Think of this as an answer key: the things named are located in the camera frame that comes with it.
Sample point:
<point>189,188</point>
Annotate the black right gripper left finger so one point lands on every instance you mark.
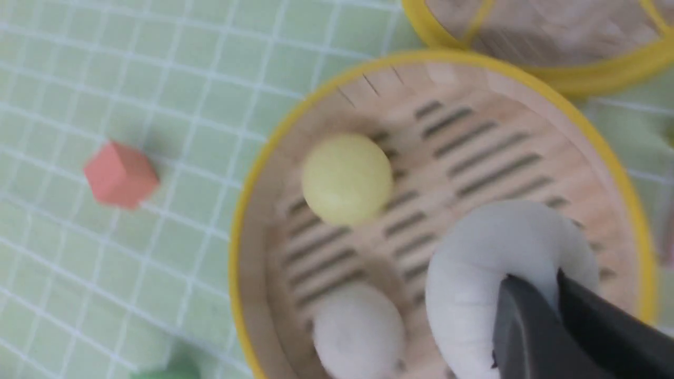
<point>530,340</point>

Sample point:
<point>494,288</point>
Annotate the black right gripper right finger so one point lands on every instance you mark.
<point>617,342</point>

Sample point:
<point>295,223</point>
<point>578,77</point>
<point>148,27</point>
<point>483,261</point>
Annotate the white bun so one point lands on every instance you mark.
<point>524,238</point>
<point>359,333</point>

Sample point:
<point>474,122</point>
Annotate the white bun front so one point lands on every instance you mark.
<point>359,333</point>

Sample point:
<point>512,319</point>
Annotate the yellow bun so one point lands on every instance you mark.
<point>347,179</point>

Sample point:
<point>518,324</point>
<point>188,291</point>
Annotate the bamboo steamer tray yellow rim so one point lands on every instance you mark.
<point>460,130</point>

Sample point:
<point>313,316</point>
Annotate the bamboo steamer lid yellow rim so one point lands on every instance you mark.
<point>580,48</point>

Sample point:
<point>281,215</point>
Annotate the green foam cube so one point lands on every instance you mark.
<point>174,369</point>

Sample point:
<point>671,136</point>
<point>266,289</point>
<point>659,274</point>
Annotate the green checkered tablecloth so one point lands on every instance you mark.
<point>95,291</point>

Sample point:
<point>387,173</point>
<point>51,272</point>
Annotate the red foam cube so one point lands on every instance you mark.
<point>120,175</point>

